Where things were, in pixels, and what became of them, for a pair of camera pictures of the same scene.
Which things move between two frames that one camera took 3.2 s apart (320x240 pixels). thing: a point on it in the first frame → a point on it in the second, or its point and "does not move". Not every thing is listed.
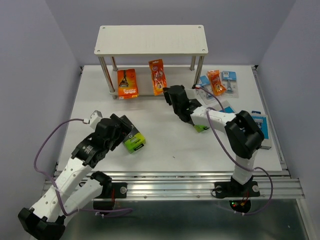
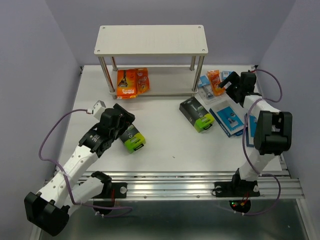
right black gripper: x=166 y=95 → x=233 y=78
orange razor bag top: x=217 y=86 does not move
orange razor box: x=127 y=83 does not move
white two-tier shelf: x=112 y=41 does not move
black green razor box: x=135 y=140 does not move
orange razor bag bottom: x=158 y=76 → x=143 y=82
